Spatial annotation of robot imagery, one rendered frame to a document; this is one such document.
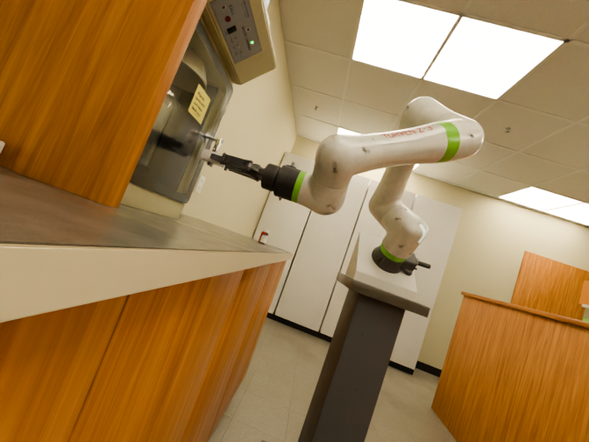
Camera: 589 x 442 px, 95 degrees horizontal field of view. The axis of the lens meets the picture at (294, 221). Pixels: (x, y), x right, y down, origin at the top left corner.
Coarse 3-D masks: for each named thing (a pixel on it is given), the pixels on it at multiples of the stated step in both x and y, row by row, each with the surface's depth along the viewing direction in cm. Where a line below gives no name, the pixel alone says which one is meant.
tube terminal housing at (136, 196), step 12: (204, 24) 64; (216, 48) 73; (228, 72) 82; (132, 192) 60; (144, 192) 64; (132, 204) 62; (144, 204) 66; (156, 204) 70; (168, 204) 75; (180, 204) 81; (168, 216) 77
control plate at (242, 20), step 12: (216, 0) 59; (228, 0) 60; (240, 0) 61; (216, 12) 62; (228, 12) 63; (240, 12) 64; (228, 24) 65; (240, 24) 67; (252, 24) 68; (228, 36) 68; (240, 36) 70; (252, 36) 72; (240, 48) 74; (252, 48) 75; (240, 60) 77
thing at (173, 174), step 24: (192, 48) 62; (192, 72) 64; (216, 72) 74; (168, 96) 60; (192, 96) 67; (216, 96) 78; (168, 120) 62; (192, 120) 71; (216, 120) 83; (168, 144) 65; (192, 144) 74; (144, 168) 60; (168, 168) 68; (192, 168) 79; (168, 192) 71; (192, 192) 83
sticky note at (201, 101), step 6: (198, 84) 68; (198, 90) 69; (198, 96) 70; (204, 96) 72; (192, 102) 68; (198, 102) 71; (204, 102) 73; (192, 108) 69; (198, 108) 71; (204, 108) 74; (192, 114) 70; (198, 114) 72; (204, 114) 75; (198, 120) 73
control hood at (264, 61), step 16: (208, 0) 58; (256, 0) 63; (208, 16) 62; (256, 16) 67; (224, 48) 72; (272, 48) 79; (240, 64) 79; (256, 64) 82; (272, 64) 85; (240, 80) 85
